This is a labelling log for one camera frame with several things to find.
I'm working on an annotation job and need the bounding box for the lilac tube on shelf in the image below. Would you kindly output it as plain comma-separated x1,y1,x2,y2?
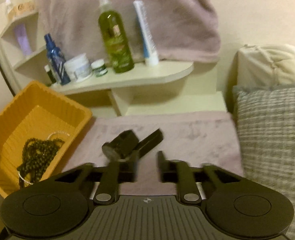
14,23,32,56

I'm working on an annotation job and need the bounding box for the grey checked pillow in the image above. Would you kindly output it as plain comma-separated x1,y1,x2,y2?
233,85,295,239

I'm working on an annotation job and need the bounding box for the white pearl necklace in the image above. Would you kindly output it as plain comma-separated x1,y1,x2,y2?
18,130,71,186

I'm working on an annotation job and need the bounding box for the white cream jar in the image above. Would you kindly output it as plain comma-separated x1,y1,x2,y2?
64,53,92,82

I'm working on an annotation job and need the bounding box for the white curved door frame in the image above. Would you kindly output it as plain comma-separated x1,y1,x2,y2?
0,24,18,98

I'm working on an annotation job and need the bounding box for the cream corner shelf unit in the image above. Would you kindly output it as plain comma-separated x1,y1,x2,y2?
0,4,227,117

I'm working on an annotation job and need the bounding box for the cream pillow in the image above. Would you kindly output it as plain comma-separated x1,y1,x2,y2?
237,44,295,88

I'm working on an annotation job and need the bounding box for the small green white jar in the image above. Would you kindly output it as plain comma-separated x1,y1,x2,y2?
90,59,108,77

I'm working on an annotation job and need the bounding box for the blue spray bottle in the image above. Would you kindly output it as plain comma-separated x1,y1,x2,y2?
44,33,70,86

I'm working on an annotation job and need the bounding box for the dark green bead necklace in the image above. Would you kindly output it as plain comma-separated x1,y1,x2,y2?
17,137,66,183

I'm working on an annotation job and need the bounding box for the orange plastic tray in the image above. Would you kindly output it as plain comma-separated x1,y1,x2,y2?
0,81,92,198

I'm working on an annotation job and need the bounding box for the green olive spray bottle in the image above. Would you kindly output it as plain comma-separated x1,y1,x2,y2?
98,0,134,74

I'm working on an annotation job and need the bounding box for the lilac towel hanging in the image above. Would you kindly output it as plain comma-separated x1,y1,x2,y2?
35,0,221,63

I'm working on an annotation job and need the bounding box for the blue white tube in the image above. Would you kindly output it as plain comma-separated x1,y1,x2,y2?
133,0,159,66

